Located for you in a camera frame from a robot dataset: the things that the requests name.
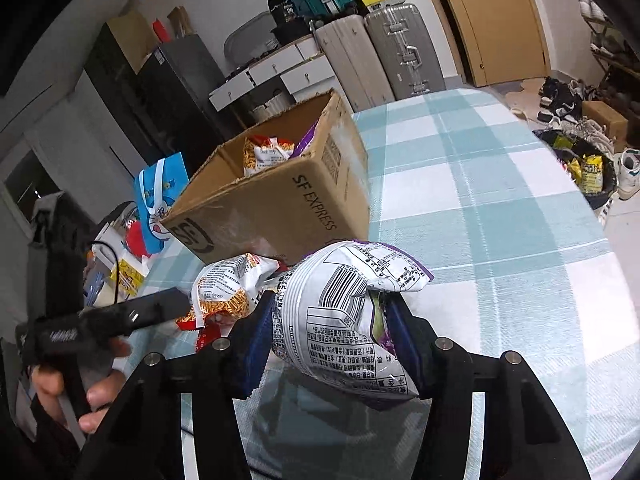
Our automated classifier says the red plush toy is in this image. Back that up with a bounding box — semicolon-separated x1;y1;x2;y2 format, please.
124;217;151;256

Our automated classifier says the beige suitcase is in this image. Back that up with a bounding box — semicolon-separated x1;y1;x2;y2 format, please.
314;14;396;113

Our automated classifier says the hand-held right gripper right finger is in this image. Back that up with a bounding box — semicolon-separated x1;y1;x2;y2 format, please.
382;294;593;480

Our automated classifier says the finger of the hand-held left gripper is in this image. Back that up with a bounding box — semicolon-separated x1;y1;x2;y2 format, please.
122;287;191;332

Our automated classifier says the silver suitcase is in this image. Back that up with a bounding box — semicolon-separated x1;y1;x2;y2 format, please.
364;2;447;101

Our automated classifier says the dark tall cabinet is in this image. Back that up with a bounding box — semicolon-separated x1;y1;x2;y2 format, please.
84;22;166;161

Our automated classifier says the shoe rack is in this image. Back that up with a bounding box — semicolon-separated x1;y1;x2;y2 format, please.
562;0;640;111

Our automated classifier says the black printed box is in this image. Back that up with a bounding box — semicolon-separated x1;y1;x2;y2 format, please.
267;0;306;26

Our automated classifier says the white woven basket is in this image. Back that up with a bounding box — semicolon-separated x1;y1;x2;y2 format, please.
247;92;293;122

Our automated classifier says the brown paper bag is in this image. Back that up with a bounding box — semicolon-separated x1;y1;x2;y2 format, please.
166;6;193;38

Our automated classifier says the black round container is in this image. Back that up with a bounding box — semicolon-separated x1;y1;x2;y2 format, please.
272;20;314;46

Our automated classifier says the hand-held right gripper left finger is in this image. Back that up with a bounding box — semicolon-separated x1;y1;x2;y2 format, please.
75;290;277;480

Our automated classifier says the small red snack packet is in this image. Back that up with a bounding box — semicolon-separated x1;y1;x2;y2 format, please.
194;317;236;353

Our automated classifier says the grey plastic tub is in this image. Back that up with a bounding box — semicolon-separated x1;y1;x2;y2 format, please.
223;10;281;63

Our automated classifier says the pile of shoes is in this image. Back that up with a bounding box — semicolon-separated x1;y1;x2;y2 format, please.
507;77;640;221

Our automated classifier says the orange noodle snack packet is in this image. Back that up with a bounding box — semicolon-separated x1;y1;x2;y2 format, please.
175;252;281;331
242;135;296;177

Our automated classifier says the thin black cable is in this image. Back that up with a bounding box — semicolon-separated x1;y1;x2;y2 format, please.
90;242;124;307

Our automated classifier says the wooden door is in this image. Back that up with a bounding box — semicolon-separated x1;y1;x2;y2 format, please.
420;0;551;88

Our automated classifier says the blue cartoon tote bag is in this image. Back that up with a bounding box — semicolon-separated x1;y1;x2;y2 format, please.
132;152;190;256

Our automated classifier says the black trash bin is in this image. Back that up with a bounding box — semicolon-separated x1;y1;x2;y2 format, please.
532;130;618;211

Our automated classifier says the small brown cardboard box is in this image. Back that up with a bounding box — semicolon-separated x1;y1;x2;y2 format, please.
582;101;630;153

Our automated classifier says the white drawer unit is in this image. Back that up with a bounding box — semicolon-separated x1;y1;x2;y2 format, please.
209;35;337;113

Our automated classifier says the checked teal white tablecloth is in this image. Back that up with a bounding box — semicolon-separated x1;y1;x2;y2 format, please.
135;87;633;480

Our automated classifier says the person's left hand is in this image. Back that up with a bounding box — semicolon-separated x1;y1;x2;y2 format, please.
30;337;132;434

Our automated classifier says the person's left forearm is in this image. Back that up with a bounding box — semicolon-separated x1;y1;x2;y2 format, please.
0;395;86;480

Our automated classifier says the dark grey fridge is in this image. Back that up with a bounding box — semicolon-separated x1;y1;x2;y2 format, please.
137;34;246;146

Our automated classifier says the large tan cardboard box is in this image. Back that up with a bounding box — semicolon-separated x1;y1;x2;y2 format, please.
107;10;158;73

